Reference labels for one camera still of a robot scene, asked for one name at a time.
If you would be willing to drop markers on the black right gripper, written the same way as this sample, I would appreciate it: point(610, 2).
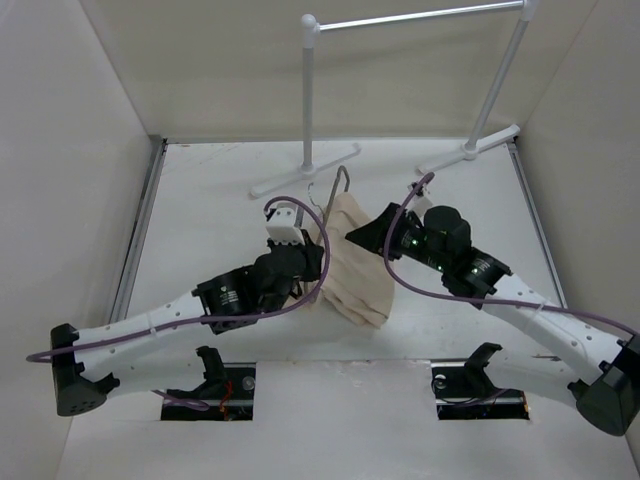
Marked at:
point(375, 233)

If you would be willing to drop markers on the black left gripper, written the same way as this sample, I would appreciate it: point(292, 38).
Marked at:
point(313, 253)

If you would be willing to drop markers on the grey clothes hanger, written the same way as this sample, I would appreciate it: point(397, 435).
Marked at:
point(341, 184)

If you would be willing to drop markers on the beige cargo trousers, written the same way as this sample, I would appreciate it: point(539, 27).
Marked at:
point(357, 286)

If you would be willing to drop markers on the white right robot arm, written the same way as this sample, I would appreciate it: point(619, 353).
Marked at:
point(590, 370)

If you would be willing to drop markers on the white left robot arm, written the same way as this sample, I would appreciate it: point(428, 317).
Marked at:
point(167, 348)

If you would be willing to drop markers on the white clothes rack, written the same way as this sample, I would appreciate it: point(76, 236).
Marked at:
point(475, 144)

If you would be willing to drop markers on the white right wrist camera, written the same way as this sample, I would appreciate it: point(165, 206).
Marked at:
point(420, 202)

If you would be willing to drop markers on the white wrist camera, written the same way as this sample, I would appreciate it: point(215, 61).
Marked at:
point(283, 226)
point(420, 202)

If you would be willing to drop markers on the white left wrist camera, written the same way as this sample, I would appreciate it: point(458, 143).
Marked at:
point(283, 226)

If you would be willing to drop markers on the right metal table rail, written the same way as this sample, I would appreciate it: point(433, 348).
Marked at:
point(542, 239)

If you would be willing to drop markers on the metal table rail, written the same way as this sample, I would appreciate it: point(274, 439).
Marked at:
point(122, 297)
point(542, 239)

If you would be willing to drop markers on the left metal table rail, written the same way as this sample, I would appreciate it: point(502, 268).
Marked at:
point(122, 297)

